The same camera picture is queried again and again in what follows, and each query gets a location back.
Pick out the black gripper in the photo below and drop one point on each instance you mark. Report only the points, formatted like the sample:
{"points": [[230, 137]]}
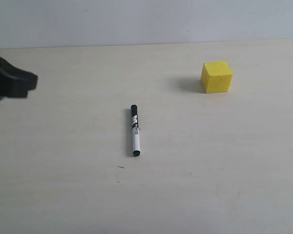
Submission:
{"points": [[15, 82]]}

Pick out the black and white marker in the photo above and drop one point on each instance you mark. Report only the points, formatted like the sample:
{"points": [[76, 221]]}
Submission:
{"points": [[135, 131]]}

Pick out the yellow foam cube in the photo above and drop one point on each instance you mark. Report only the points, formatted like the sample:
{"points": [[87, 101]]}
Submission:
{"points": [[216, 77]]}

